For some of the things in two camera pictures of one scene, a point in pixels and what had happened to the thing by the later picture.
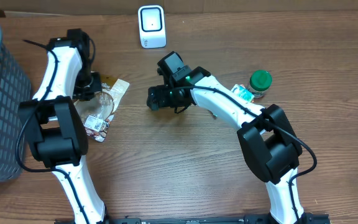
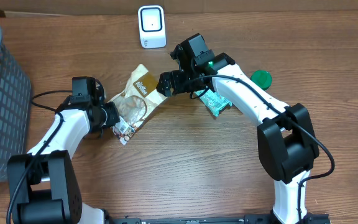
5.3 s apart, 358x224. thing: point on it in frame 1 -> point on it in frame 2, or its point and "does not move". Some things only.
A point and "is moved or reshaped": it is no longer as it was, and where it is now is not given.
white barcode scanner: [152, 27] does not move
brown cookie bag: [97, 112] is moved or reshaped
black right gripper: [161, 99] -> [178, 78]
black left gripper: [84, 95] -> [114, 117]
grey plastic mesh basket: [4, 88] does not move
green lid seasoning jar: [260, 83] does not move
